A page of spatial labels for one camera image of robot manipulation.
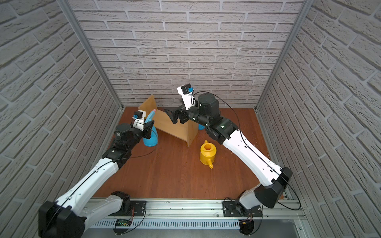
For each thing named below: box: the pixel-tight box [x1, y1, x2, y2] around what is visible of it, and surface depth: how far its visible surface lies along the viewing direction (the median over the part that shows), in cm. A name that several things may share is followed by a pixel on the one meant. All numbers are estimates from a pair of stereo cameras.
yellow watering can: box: [199, 139, 217, 170], surface depth 85 cm
